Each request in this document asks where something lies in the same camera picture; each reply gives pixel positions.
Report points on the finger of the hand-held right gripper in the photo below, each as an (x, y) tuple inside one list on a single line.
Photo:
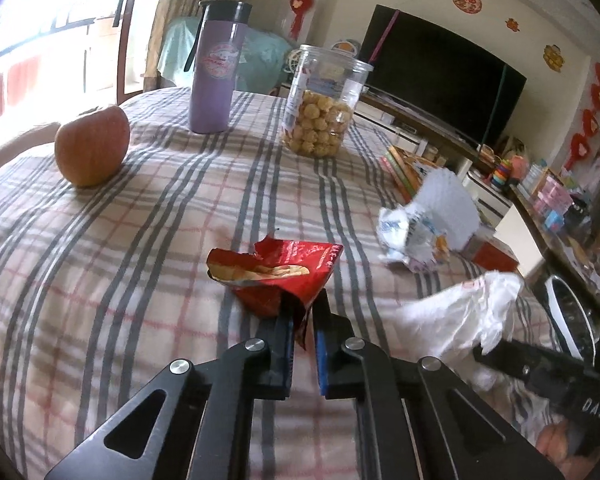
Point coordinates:
[(515, 357)]

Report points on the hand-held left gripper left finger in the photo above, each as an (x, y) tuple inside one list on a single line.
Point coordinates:
[(282, 355)]

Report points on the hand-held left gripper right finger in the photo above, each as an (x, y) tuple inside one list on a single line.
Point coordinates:
[(330, 360)]

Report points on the white bin with black bag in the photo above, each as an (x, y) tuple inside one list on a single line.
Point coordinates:
[(572, 315)]

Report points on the white plastic bag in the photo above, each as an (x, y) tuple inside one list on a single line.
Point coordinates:
[(455, 315)]

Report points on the red snack bag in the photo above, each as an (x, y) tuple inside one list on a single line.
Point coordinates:
[(280, 275)]

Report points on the person's right hand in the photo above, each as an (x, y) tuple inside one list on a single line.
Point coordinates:
[(555, 445)]

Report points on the red box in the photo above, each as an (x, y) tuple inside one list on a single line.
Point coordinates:
[(497, 255)]

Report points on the crumpled white blue wrapper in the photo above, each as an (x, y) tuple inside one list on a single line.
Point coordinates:
[(410, 237)]

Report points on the white television cabinet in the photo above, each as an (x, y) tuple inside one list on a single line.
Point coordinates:
[(480, 195)]

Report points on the pink toy box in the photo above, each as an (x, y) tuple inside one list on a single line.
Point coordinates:
[(552, 195)]

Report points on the plaid blanket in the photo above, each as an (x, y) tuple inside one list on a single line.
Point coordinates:
[(130, 260)]

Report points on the orange picture book box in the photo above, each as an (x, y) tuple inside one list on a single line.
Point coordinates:
[(405, 170)]

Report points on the clear jar of snack balls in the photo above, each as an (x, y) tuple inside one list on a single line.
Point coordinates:
[(320, 110)]

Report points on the red apple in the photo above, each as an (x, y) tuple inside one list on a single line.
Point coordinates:
[(92, 145)]

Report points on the black television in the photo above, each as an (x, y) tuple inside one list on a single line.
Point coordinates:
[(445, 80)]

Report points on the purple bottle with black lid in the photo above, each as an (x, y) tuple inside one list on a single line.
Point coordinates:
[(215, 75)]

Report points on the white ferris wheel toy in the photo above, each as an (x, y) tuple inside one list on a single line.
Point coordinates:
[(291, 65)]

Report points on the teal cover cloth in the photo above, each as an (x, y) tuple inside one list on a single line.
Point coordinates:
[(265, 55)]

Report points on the pink stick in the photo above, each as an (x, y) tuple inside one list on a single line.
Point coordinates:
[(382, 37)]

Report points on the round red paper cutting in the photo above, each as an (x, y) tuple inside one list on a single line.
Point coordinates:
[(467, 0)]

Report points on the beige patterned curtain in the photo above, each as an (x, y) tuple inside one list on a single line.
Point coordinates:
[(172, 10)]

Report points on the glass balcony door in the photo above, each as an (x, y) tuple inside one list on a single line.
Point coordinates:
[(55, 30)]

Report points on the small gold red wall sticker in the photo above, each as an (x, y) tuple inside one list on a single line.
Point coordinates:
[(512, 25)]

